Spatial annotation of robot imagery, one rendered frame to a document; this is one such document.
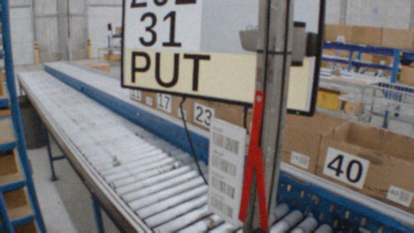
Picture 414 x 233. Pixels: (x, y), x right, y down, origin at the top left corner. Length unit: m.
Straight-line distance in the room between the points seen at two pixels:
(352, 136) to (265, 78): 0.95
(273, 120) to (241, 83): 0.16
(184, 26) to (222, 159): 0.30
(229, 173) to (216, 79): 0.20
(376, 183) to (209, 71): 0.70
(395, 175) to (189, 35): 0.77
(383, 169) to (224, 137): 0.66
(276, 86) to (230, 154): 0.15
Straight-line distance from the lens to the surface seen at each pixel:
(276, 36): 0.40
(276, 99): 0.41
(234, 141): 0.47
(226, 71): 0.57
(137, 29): 0.71
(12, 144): 1.41
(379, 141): 1.30
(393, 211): 1.02
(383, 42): 5.62
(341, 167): 1.06
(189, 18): 0.61
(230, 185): 0.51
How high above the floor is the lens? 1.39
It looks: 17 degrees down
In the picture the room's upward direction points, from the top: 1 degrees clockwise
